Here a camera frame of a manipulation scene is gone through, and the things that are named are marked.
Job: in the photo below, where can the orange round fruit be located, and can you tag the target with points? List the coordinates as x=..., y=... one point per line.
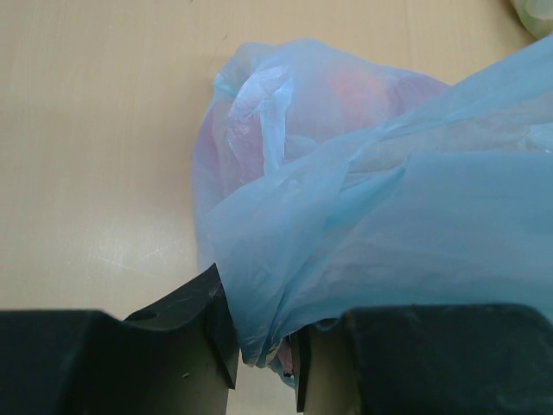
x=361, y=94

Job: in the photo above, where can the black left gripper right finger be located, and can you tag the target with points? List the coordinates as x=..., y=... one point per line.
x=443, y=359

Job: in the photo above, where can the orange knotted plastic bag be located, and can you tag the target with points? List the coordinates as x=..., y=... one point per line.
x=536, y=16

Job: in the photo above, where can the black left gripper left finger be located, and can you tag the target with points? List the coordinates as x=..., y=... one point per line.
x=178, y=355

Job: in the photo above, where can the blue printed plastic bag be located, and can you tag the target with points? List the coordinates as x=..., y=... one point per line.
x=448, y=199

